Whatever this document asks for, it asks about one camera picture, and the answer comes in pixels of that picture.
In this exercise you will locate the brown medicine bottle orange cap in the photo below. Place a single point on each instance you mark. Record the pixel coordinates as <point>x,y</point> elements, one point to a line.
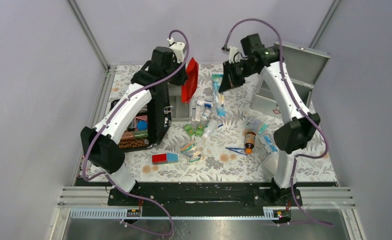
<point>249,143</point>

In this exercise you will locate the white flat wrapped bandage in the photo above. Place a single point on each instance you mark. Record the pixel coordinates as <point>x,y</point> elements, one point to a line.
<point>198,113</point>

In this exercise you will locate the clear bag teal item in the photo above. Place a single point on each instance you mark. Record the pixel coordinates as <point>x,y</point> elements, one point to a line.
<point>255,125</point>

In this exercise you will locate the green wind oil box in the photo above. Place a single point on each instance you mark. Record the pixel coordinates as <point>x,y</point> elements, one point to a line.
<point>199,130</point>

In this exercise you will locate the black open case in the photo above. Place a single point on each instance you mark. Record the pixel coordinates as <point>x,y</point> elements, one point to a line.
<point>156,111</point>

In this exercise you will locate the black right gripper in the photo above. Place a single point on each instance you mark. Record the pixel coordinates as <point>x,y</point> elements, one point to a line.
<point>228,80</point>

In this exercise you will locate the white bandage roll blue label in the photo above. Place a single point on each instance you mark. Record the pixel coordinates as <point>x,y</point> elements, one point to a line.
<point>204,103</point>

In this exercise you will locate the red blue box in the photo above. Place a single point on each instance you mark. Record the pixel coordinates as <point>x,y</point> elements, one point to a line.
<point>165,158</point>

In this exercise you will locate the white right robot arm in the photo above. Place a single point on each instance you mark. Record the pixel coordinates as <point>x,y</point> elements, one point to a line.
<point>299,124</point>

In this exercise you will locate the grey plastic tray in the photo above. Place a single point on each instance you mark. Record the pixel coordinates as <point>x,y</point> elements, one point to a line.
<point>181,111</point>

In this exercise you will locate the blue white plaster box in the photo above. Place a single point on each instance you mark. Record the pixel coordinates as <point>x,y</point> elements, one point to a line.
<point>268,144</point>

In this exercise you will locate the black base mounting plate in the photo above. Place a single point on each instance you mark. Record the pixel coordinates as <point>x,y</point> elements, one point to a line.
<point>205,199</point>

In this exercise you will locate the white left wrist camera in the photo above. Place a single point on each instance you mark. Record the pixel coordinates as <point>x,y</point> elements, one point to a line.
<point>178,48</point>

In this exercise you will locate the striped bandage packet stack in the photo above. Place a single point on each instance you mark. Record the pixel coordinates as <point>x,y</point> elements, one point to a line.
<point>191,151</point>

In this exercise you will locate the blue white plastic packet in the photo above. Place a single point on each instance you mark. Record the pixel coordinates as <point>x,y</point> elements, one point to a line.
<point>218,98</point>

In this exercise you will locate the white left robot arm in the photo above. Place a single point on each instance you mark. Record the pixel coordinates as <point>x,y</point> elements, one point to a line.
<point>148,88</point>

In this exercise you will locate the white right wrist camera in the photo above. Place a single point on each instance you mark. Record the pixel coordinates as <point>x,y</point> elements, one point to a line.
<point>234,55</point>

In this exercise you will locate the red first aid pouch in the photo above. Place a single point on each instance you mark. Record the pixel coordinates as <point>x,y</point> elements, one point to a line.
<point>189,88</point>

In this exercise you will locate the white plastic bottle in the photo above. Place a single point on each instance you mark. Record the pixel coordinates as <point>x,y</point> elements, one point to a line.
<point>209,129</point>

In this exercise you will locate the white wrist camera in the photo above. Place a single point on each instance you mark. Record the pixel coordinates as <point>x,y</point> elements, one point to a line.
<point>178,48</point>
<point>234,55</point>

